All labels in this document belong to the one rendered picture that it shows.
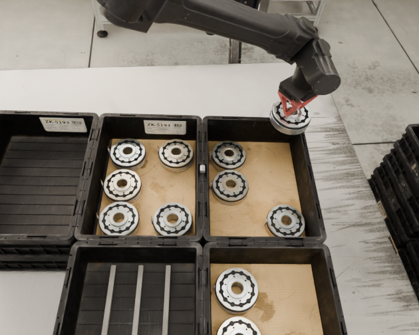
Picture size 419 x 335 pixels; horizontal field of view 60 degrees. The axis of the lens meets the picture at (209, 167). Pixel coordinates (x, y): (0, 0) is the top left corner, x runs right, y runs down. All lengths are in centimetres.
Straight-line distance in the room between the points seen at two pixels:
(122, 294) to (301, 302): 43
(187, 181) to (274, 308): 42
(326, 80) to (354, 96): 197
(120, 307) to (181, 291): 15
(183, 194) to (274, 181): 27
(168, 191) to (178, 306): 32
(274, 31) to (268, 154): 51
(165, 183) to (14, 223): 41
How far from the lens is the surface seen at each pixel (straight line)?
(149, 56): 278
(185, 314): 92
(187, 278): 94
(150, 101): 145
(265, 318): 93
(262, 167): 111
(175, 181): 106
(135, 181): 104
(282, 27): 74
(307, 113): 99
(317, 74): 77
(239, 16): 65
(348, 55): 308
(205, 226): 88
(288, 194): 108
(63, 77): 162
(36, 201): 111
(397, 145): 185
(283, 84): 89
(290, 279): 97
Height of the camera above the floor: 173
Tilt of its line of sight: 55 degrees down
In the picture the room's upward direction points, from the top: 6 degrees clockwise
